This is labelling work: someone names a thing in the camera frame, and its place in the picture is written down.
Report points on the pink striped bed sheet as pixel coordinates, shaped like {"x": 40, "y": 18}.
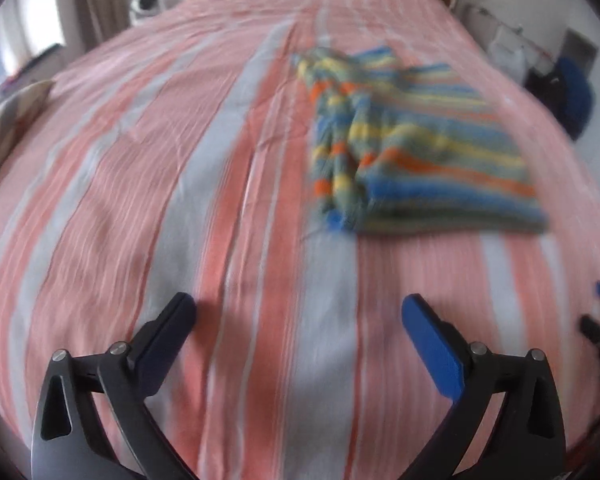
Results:
{"x": 180, "y": 160}

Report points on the beige curtain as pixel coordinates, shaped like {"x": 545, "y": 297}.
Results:
{"x": 100, "y": 0}

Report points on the small white round appliance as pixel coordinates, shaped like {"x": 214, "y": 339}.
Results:
{"x": 145, "y": 5}

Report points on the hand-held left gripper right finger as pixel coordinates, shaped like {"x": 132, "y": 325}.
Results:
{"x": 435, "y": 345}

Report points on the striped knit sweater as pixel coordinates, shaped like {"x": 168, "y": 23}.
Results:
{"x": 420, "y": 160}

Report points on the white plastic bag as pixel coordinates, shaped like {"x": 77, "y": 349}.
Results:
{"x": 507, "y": 55}

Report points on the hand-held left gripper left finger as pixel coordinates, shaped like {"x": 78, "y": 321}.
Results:
{"x": 162, "y": 350}

